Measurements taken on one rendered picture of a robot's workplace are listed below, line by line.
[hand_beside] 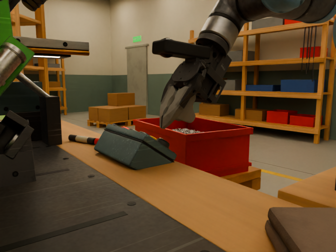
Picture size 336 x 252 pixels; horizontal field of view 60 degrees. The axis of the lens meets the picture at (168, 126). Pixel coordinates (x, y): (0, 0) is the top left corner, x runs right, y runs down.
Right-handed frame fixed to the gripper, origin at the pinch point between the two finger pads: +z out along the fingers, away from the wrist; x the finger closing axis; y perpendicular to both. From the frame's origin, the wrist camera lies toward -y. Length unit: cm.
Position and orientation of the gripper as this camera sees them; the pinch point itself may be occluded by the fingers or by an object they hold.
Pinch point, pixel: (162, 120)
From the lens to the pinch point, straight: 56.2
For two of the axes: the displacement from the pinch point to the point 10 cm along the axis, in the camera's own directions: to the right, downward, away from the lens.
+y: 6.6, 4.9, 5.6
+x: -5.9, -1.2, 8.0
